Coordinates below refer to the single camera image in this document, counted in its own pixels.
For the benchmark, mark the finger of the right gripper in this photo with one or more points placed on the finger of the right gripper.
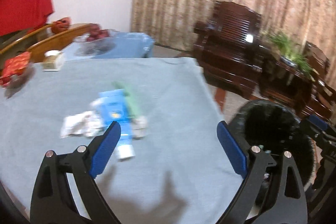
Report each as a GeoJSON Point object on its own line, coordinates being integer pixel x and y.
{"type": "Point", "coordinates": [321, 124]}

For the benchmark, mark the red fruit bag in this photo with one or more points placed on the red fruit bag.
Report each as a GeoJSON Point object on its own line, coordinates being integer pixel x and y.
{"type": "Point", "coordinates": [95, 42]}

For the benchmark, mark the green potted plant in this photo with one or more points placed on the green potted plant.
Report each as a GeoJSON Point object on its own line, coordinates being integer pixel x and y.
{"type": "Point", "coordinates": [285, 49]}

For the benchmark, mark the white paper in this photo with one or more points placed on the white paper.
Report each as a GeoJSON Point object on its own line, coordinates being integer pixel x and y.
{"type": "Point", "coordinates": [87, 124]}

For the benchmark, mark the dark wooden side table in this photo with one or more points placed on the dark wooden side table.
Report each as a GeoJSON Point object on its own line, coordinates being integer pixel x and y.
{"type": "Point", "coordinates": [284, 84]}

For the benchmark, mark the blue white tube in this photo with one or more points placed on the blue white tube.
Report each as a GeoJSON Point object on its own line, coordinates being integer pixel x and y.
{"type": "Point", "coordinates": [111, 106]}

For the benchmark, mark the small white jar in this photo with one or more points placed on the small white jar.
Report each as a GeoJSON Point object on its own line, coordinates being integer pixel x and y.
{"type": "Point", "coordinates": [53, 61]}

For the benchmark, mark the blue plastic bag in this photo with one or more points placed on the blue plastic bag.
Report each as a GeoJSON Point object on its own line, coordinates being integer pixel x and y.
{"type": "Point", "coordinates": [121, 45]}

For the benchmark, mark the red cloth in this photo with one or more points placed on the red cloth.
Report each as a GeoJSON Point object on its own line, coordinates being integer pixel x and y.
{"type": "Point", "coordinates": [19, 15]}

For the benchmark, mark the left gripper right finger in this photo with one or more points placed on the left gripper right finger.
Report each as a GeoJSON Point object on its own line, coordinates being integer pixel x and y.
{"type": "Point", "coordinates": [284, 201]}

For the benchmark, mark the dark wooden armchair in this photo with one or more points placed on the dark wooden armchair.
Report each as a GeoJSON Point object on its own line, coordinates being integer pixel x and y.
{"type": "Point", "coordinates": [228, 46]}
{"type": "Point", "coordinates": [322, 97]}

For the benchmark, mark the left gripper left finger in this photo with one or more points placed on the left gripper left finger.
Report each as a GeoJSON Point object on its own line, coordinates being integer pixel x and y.
{"type": "Point", "coordinates": [52, 200]}

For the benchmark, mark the red snack packet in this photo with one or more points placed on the red snack packet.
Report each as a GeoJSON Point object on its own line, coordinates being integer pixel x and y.
{"type": "Point", "coordinates": [17, 71]}

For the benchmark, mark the light blue table cloth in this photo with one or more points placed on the light blue table cloth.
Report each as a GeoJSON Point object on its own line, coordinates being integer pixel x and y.
{"type": "Point", "coordinates": [180, 172]}

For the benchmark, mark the wooden chair back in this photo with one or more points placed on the wooden chair back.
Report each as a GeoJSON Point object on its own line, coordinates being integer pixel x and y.
{"type": "Point", "coordinates": [39, 41]}

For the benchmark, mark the black lined trash bin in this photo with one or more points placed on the black lined trash bin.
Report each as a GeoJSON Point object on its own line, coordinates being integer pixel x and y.
{"type": "Point", "coordinates": [270, 126]}

